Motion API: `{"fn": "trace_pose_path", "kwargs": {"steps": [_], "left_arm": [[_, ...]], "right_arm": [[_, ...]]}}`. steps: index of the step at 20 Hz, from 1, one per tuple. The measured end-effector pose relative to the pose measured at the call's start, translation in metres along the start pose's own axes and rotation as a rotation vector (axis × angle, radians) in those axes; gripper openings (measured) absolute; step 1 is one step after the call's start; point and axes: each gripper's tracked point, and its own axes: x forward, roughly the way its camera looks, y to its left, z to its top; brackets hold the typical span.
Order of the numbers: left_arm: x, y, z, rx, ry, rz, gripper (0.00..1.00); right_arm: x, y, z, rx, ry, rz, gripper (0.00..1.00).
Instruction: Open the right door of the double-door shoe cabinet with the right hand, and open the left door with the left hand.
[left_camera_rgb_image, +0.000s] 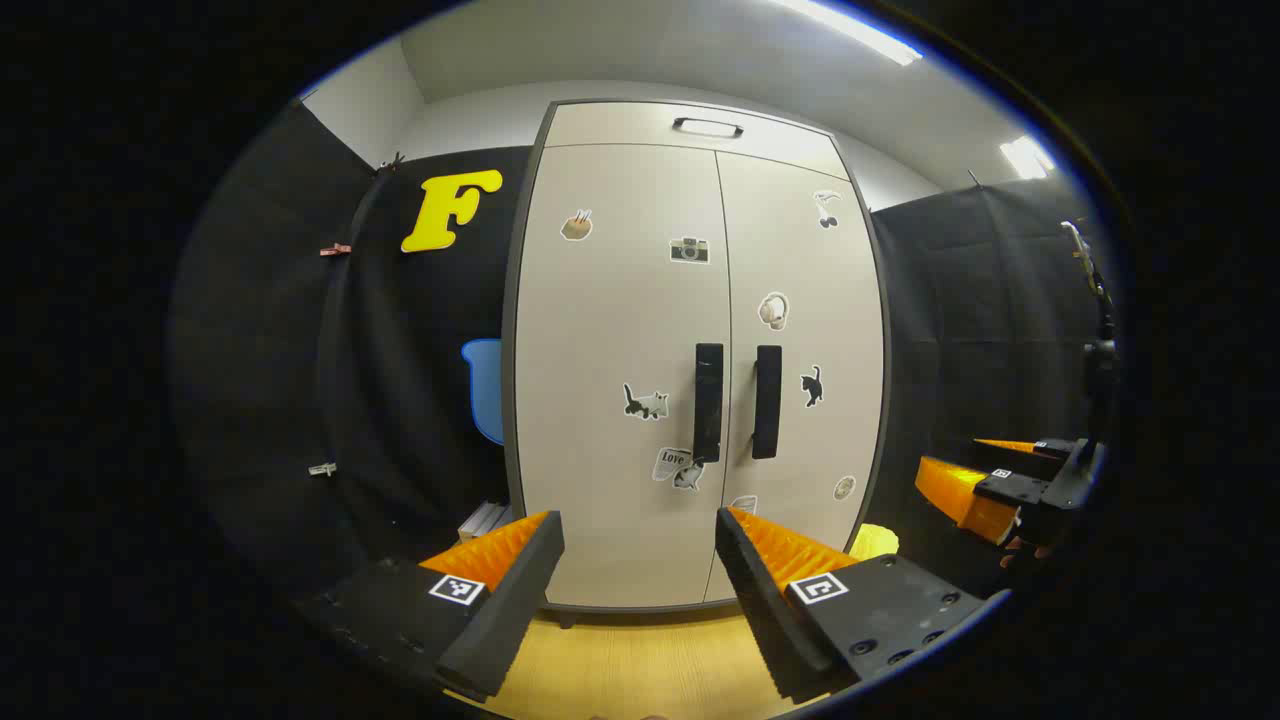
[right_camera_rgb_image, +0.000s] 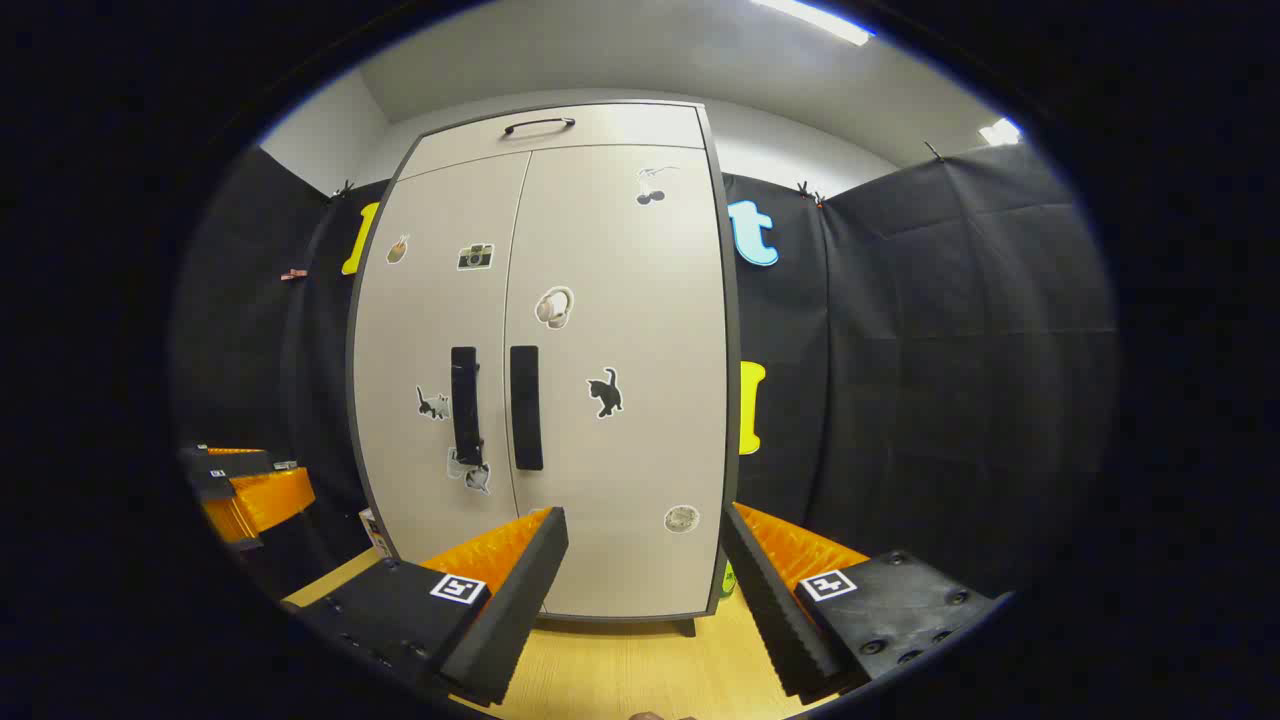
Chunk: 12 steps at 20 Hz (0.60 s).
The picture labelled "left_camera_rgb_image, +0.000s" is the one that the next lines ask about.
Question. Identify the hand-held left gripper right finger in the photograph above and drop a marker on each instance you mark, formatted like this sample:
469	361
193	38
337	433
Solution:
765	600

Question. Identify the black backdrop cloth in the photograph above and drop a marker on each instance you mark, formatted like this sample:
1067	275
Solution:
400	350

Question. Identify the stack of flat boards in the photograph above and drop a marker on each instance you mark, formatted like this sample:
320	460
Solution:
485	520

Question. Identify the short ceiling light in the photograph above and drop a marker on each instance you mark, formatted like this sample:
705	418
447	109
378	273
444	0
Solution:
1026	158

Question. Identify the grey double-door shoe cabinet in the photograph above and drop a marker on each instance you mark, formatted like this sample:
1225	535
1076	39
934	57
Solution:
620	125

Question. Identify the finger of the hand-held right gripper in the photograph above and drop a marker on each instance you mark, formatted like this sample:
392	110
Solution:
960	495
1040	448

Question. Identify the grey cabinet door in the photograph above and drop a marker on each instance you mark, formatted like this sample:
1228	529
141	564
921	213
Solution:
820	300
610	330

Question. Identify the red clip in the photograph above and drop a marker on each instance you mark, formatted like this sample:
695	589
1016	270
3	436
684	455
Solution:
336	249

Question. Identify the yellow knobbly toy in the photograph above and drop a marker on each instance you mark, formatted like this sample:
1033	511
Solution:
873	541

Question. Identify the black clip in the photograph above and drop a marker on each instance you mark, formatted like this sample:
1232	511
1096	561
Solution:
392	164

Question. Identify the thin metal stand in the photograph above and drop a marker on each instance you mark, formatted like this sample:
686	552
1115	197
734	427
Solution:
1100	360

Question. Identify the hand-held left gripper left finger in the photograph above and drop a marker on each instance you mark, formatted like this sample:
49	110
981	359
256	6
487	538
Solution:
510	600

